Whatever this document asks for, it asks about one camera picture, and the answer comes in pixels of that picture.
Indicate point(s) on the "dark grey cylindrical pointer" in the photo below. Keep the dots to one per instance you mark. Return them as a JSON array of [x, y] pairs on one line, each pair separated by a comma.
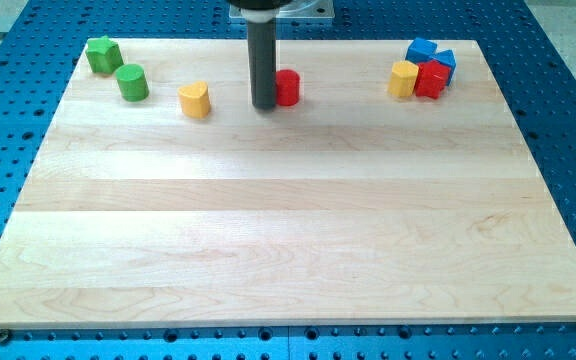
[[261, 42]]

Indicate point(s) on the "red star block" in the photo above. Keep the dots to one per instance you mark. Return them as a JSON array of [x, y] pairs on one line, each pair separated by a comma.
[[431, 80]]

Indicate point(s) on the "green star block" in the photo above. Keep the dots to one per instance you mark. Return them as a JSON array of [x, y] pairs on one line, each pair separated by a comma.
[[103, 55]]

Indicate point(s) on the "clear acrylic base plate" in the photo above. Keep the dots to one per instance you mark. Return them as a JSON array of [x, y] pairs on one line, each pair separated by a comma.
[[309, 11]]

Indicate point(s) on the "green cylinder block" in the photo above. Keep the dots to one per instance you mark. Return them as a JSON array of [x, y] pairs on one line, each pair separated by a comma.
[[132, 82]]

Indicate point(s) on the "red cylinder block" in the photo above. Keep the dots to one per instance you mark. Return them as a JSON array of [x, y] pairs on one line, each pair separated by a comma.
[[287, 87]]

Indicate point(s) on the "yellow hexagon block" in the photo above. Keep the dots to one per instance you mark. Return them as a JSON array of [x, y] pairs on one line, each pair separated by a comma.
[[403, 78]]

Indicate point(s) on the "black and white mount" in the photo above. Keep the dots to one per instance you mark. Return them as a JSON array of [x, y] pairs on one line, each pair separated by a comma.
[[259, 11]]

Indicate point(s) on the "blue cube block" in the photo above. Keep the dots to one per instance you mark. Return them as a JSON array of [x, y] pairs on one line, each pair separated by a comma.
[[420, 50]]

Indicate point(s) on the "yellow heart block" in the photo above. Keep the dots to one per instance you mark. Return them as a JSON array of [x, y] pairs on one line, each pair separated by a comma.
[[194, 100]]

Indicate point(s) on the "left board clamp screw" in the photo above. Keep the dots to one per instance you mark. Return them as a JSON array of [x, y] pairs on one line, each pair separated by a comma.
[[5, 336]]

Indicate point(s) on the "light wooden board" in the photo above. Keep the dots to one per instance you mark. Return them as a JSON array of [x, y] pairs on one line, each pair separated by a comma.
[[352, 207]]

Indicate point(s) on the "blue triangle block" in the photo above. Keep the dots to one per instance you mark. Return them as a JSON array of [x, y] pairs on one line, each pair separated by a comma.
[[446, 58]]

